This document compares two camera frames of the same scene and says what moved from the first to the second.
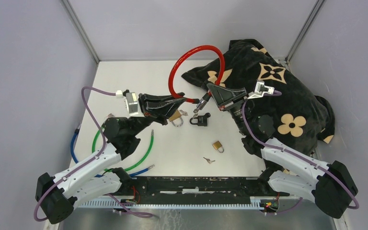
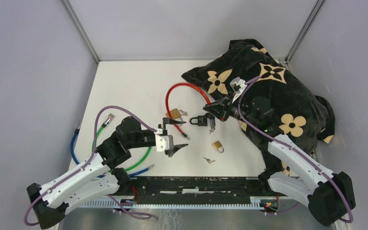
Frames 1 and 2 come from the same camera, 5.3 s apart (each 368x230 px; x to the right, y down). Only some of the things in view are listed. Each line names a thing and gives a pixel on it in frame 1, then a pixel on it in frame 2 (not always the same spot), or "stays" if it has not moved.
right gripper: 224,97 -> 221,108
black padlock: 202,120 stays
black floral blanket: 302,119 stays
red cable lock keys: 200,106 -> 212,124
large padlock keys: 184,113 stays
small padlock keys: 209,160 stays
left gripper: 158,108 -> 170,121
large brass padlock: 176,115 stays
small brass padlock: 217,145 stays
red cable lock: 201,103 -> 171,87
